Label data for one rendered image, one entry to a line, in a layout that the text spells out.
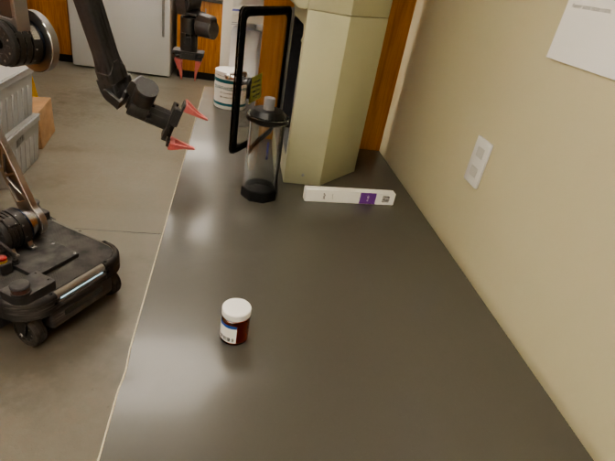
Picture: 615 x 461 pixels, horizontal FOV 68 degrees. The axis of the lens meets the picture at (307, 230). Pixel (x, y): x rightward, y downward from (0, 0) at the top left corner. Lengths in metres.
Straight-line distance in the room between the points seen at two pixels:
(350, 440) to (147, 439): 0.28
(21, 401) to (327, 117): 1.48
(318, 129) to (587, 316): 0.81
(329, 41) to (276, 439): 0.94
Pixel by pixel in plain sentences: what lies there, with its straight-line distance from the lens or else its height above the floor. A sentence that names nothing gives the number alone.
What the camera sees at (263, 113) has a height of 1.18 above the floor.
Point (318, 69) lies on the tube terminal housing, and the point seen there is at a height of 1.27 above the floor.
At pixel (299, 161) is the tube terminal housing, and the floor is 1.01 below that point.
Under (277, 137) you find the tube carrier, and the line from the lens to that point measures 1.17.
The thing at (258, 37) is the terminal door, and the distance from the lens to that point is 1.38.
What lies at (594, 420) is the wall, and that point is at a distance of 0.90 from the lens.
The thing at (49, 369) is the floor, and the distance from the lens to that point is 2.11.
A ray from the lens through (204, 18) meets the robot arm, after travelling 1.64.
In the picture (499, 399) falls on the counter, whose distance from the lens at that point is 0.86.
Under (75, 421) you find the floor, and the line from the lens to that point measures 1.92.
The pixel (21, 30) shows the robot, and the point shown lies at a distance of 1.84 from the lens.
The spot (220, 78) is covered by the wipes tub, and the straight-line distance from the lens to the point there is 1.96.
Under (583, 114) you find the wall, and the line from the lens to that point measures 0.94.
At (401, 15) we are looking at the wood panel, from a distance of 1.68.
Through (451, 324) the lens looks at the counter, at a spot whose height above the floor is 0.94.
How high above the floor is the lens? 1.50
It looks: 30 degrees down
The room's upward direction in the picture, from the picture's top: 10 degrees clockwise
